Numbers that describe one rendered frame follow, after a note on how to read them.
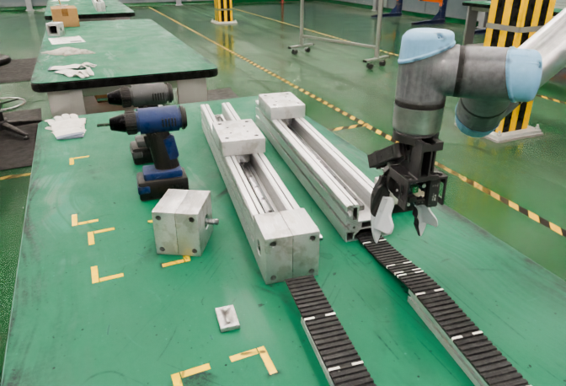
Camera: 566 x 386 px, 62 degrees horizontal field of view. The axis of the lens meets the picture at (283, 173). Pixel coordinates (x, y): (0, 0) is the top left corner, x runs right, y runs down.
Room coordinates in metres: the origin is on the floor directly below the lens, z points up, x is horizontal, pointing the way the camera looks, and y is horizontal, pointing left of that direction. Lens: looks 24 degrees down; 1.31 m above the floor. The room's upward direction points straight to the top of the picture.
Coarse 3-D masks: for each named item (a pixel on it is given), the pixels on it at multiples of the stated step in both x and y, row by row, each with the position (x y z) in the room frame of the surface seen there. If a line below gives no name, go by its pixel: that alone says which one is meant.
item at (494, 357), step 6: (486, 354) 0.49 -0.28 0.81; (492, 354) 0.49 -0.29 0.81; (498, 354) 0.49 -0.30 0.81; (468, 360) 0.48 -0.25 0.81; (474, 360) 0.48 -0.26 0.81; (480, 360) 0.48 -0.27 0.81; (486, 360) 0.48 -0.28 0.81; (492, 360) 0.48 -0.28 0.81; (498, 360) 0.48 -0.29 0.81; (504, 360) 0.48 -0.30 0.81; (474, 366) 0.47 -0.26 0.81; (480, 366) 0.47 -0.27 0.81; (486, 366) 0.47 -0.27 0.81
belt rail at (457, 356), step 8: (408, 296) 0.64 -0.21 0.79; (416, 304) 0.62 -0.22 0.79; (416, 312) 0.61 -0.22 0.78; (424, 312) 0.59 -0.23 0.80; (424, 320) 0.59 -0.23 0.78; (432, 320) 0.57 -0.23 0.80; (432, 328) 0.57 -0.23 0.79; (440, 328) 0.55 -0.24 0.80; (440, 336) 0.55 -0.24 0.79; (448, 344) 0.53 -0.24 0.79; (456, 352) 0.52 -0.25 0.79; (456, 360) 0.51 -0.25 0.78; (464, 360) 0.49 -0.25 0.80; (464, 368) 0.49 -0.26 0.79; (472, 368) 0.48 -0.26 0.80; (472, 376) 0.47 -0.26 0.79; (480, 376) 0.46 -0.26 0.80; (480, 384) 0.46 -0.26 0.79
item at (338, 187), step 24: (264, 120) 1.46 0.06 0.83; (288, 144) 1.23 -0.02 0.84; (312, 144) 1.23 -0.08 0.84; (312, 168) 1.02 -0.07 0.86; (336, 168) 1.07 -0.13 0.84; (312, 192) 1.01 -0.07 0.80; (336, 192) 0.88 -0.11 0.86; (360, 192) 0.93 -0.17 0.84; (336, 216) 0.88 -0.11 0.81; (360, 216) 0.85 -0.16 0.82
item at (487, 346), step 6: (480, 342) 0.51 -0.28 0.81; (486, 342) 0.51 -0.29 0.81; (462, 348) 0.50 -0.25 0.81; (468, 348) 0.50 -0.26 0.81; (474, 348) 0.50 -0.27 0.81; (480, 348) 0.50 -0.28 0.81; (486, 348) 0.50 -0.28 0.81; (492, 348) 0.50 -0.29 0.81; (468, 354) 0.49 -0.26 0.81; (474, 354) 0.49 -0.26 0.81; (480, 354) 0.49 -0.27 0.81
